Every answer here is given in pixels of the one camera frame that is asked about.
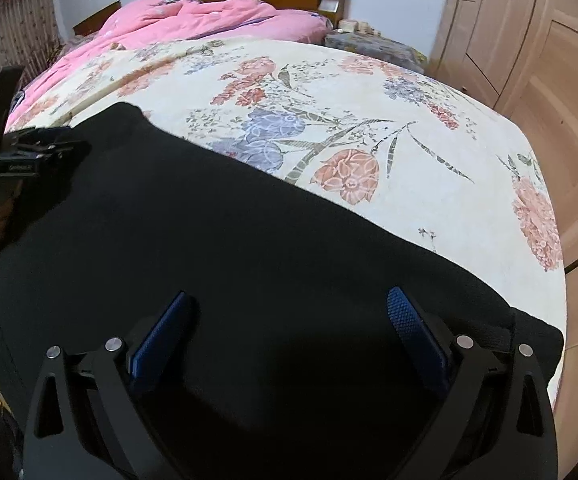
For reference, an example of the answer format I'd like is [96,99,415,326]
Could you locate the floral bed sheet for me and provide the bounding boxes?
[16,37,570,411]

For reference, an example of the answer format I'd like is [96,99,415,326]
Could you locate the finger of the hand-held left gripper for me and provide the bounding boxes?
[5,126,92,163]

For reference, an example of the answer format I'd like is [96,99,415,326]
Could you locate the black pants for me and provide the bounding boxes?
[0,101,565,480]

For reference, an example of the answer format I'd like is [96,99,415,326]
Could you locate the nightstand with patterned cover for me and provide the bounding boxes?
[323,18,426,75]

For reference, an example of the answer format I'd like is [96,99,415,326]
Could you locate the light wooden wardrobe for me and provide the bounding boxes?
[429,0,578,271]

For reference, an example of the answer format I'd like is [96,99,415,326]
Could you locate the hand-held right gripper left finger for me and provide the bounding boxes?
[21,290,198,480]

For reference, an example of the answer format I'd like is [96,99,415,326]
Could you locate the pink quilt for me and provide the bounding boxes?
[4,0,335,131]

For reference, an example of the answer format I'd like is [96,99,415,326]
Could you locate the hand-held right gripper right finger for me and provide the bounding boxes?
[386,287,558,480]

